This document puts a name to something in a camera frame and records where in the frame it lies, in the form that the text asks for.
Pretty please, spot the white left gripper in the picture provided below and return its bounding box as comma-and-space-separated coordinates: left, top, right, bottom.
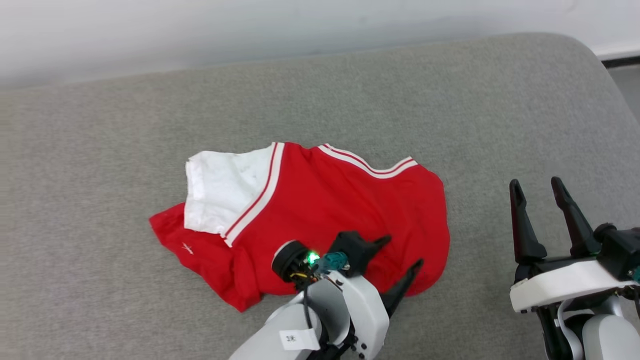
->
302, 235, 425, 360

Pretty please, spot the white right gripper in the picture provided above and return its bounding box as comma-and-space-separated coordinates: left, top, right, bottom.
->
509, 176, 638, 315

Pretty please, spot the red white basketball jersey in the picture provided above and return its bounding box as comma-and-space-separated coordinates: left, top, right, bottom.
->
149, 142, 451, 313

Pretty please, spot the white paper label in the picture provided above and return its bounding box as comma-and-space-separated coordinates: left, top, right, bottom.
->
278, 328, 321, 352

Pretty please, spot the dark skirting strip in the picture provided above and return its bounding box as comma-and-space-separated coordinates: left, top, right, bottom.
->
601, 56, 640, 69

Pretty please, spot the grey fabric sofa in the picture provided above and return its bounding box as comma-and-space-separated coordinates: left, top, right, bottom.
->
0, 32, 640, 360

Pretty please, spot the teal left camera plug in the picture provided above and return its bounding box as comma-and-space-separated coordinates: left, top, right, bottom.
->
319, 251, 349, 274

